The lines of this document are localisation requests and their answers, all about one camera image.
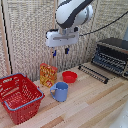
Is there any blue plastic mug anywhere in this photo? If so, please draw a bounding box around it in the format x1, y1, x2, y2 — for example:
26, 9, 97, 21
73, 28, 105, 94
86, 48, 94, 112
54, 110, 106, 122
49, 81, 70, 103

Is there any red plastic bowl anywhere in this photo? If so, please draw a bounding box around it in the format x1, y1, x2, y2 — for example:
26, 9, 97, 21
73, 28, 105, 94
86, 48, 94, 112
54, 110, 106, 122
61, 70, 79, 84

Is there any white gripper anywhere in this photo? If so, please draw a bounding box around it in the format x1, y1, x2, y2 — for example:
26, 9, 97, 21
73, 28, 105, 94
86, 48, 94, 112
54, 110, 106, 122
45, 27, 81, 59

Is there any black silver toaster oven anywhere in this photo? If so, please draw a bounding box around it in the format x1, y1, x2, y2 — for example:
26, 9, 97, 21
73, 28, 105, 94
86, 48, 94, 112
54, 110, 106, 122
91, 37, 128, 80

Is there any beige woven folding screen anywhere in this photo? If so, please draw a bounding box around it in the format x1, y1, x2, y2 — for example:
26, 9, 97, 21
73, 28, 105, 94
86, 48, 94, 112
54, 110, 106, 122
0, 0, 128, 83

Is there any red plastic shopping basket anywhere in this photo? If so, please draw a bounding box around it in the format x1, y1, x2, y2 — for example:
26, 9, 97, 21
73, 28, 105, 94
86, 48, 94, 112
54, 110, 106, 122
0, 73, 46, 126

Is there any red yellow cereal box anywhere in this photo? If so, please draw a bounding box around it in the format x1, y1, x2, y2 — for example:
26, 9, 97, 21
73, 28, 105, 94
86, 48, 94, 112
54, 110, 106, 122
39, 62, 59, 89

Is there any black oven tray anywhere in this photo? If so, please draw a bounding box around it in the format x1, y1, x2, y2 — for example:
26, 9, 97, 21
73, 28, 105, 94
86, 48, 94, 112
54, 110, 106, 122
92, 52, 126, 75

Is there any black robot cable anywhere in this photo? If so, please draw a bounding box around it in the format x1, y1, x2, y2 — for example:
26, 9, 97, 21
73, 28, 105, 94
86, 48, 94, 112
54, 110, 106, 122
79, 11, 128, 37

